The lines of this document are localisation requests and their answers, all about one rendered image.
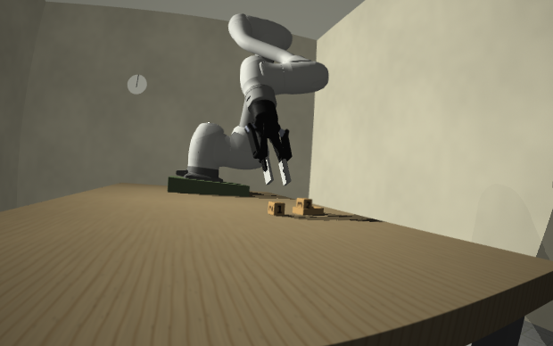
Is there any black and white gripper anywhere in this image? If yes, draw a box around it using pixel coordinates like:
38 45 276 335
244 100 292 185

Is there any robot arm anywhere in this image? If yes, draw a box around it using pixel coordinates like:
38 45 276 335
176 13 329 182

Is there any tan wooden cube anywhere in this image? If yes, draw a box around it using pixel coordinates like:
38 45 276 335
268 202 285 216
296 198 312 209

